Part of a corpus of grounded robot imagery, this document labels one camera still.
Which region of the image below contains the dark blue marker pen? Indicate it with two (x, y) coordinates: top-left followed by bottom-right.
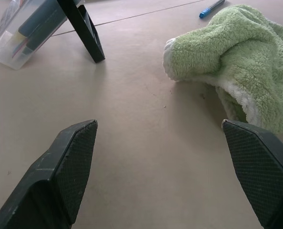
(18, 4), (68, 54)

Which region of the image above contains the green fluffy towel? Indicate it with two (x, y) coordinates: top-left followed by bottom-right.
(163, 4), (283, 134)

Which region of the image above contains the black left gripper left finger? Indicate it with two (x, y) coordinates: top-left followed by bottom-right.
(0, 119), (98, 229)

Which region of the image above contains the black stand leg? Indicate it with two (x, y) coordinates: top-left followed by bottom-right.
(56, 0), (106, 63)

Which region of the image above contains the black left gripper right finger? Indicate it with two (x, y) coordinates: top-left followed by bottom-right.
(221, 119), (283, 229)

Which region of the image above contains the clear plastic box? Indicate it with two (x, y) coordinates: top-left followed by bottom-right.
(0, 0), (85, 71)

